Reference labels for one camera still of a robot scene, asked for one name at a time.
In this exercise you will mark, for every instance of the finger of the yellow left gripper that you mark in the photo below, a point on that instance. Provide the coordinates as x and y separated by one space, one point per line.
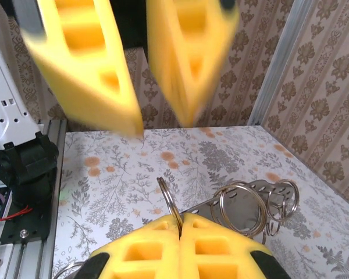
84 58
186 58

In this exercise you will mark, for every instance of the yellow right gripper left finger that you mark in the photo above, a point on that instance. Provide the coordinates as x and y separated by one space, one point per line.
139 255

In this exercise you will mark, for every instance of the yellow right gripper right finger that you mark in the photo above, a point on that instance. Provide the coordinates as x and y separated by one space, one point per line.
221 255

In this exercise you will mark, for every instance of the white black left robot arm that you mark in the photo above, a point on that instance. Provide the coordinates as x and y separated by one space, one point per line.
5 87

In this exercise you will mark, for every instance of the aluminium frame post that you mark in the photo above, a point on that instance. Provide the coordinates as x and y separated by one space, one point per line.
279 64

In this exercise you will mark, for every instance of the long aluminium base rail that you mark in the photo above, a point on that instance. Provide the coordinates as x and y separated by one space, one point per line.
32 261

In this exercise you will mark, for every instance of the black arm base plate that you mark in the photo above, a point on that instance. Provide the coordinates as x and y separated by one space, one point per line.
14 235

